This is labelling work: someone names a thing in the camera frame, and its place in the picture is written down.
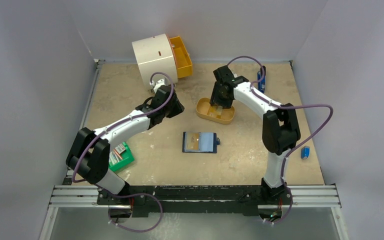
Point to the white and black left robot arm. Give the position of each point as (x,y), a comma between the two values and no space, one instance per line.
(90,152)

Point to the cards in green bin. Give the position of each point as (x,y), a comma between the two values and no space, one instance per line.
(115,156)

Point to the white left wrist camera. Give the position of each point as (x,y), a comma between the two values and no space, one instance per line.
(156,84)

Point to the blue leather card holder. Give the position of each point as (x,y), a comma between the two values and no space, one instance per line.
(209,142)

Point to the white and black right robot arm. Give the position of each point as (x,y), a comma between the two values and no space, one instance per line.
(280,127)

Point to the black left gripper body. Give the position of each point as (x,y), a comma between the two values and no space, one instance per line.
(172,110)

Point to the white cylindrical drawer cabinet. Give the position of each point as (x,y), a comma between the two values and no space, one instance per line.
(155,54)

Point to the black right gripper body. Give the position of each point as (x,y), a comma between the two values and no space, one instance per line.
(220,98)

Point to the blue and black stapler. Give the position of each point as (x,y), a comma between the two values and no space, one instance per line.
(261,79)

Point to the green plastic bin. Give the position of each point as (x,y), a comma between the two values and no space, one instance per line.
(127,159)

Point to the orange oval tray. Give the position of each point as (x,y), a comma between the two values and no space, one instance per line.
(202,110)

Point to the aluminium frame rail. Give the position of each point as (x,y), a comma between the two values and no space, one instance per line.
(240,159)

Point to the small blue box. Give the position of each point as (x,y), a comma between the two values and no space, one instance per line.
(305,152)

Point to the yellow open drawer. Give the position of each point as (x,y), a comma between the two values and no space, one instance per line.
(184,65)

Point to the gold VIP card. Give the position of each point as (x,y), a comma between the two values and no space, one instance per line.
(192,141)

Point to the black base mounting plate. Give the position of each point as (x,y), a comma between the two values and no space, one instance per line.
(247,200)

